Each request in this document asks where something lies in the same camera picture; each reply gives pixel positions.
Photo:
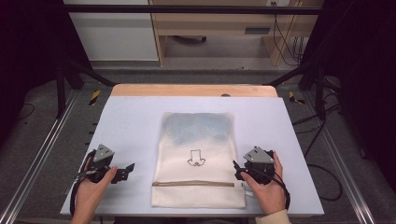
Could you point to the person's left hand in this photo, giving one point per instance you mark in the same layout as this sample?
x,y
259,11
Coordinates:
x,y
90,193

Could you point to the black horizontal frame bar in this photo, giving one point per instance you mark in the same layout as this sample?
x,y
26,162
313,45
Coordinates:
x,y
186,9

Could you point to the person's right hand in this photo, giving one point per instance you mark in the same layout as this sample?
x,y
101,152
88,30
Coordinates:
x,y
267,194

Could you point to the black metal stand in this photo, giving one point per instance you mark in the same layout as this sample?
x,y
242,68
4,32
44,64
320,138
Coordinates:
x,y
320,93
60,93

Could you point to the light wooden desk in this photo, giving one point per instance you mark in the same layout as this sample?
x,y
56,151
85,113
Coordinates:
x,y
211,21

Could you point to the white mesh laundry bag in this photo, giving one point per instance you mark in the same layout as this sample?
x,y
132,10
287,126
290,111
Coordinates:
x,y
196,161

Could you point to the white table mat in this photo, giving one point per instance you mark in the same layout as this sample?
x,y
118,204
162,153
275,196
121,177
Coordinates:
x,y
130,124

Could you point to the wooden table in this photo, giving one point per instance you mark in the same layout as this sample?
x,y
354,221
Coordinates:
x,y
174,90

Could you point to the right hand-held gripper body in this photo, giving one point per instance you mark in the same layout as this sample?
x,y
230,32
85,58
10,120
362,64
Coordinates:
x,y
260,165

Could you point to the aluminium floor rail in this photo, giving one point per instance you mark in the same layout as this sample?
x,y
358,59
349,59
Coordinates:
x,y
37,161
345,174

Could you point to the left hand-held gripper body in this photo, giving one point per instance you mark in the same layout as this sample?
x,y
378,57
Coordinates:
x,y
102,160

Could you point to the white cabinet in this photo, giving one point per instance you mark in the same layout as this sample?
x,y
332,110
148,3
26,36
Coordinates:
x,y
115,34

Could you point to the black curtain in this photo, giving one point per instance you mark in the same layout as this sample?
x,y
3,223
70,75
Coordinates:
x,y
364,77
28,46

